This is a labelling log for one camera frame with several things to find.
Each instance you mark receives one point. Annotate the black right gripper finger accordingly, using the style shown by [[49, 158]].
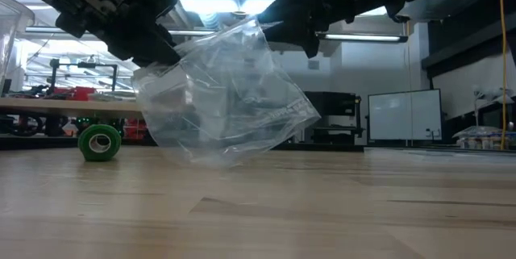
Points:
[[288, 9], [298, 35]]

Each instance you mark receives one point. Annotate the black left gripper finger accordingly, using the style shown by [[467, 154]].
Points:
[[155, 51], [111, 47]]

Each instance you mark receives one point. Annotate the clear plastic zip bag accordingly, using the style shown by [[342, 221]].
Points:
[[225, 97]]

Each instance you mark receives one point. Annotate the green bandage roll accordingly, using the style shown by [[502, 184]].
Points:
[[90, 152]]

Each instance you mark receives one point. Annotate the black metal stand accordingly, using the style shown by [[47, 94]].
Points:
[[114, 81]]

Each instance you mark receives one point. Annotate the long ceiling light fixture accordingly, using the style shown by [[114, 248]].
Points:
[[363, 38]]

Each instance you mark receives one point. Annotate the red plastic bin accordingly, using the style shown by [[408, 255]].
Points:
[[80, 93]]

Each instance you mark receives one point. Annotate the wooden workbench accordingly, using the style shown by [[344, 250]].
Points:
[[60, 107]]

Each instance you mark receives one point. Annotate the red storage drawers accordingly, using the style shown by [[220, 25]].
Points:
[[135, 129]]

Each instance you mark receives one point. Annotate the black equipment cart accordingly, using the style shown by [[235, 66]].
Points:
[[342, 114]]

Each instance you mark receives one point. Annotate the whiteboard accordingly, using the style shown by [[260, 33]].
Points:
[[405, 115]]

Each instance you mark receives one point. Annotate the wrapped pack of bottles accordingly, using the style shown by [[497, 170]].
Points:
[[479, 136]]

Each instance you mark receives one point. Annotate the grey wall vent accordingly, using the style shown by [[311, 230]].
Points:
[[313, 65]]

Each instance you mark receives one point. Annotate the black ceiling camera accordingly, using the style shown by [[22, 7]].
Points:
[[401, 19]]

